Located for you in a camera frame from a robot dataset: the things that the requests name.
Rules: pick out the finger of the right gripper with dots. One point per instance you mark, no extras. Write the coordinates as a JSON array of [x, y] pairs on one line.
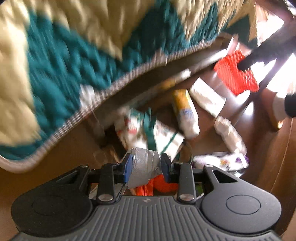
[[279, 45]]

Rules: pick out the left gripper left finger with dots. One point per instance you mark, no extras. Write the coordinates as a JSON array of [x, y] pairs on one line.
[[111, 174]]

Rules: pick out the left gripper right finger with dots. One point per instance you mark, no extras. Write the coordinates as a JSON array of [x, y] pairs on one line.
[[182, 174]]

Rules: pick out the silver foil wrapper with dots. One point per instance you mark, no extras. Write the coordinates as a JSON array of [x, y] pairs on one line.
[[146, 165]]

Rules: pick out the printed canvas tote bag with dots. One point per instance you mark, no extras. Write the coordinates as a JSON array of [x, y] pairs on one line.
[[143, 130]]

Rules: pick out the orange plastic trash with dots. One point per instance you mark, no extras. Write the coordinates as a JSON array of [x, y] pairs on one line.
[[156, 184]]

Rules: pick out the purple printed wrapper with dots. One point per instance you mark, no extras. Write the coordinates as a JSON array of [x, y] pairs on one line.
[[228, 162]]

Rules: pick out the yellow white tube package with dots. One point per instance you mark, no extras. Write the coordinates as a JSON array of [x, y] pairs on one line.
[[186, 113]]

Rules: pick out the red mesh basket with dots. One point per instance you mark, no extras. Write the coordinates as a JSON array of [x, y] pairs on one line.
[[235, 80]]

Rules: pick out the white paper packet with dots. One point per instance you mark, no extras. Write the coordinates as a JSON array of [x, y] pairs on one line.
[[207, 98]]

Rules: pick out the teal and cream quilt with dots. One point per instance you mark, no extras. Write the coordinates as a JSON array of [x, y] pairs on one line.
[[61, 59]]

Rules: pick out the bed frame rail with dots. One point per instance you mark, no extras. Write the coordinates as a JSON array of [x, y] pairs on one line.
[[168, 74]]

